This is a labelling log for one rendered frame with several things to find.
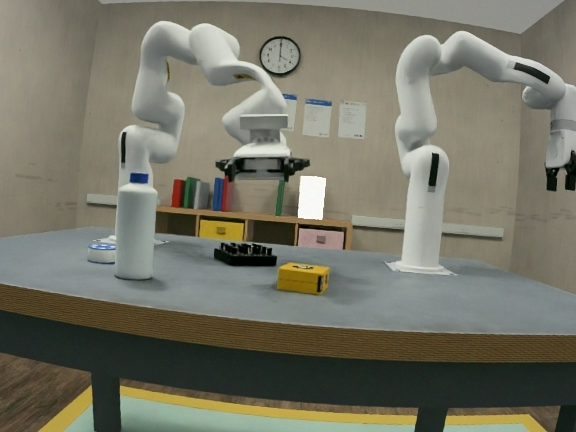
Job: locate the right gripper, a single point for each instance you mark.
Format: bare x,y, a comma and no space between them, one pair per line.
267,165

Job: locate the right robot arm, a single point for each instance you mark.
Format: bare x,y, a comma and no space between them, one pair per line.
139,145

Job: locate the black knob box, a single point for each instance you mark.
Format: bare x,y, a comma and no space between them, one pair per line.
252,256

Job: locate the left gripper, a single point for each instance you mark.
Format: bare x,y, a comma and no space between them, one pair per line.
561,146

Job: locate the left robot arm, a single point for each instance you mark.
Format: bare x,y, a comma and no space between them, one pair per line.
427,167

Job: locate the white plastic bottle with blue cap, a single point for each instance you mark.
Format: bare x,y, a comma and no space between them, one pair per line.
135,229

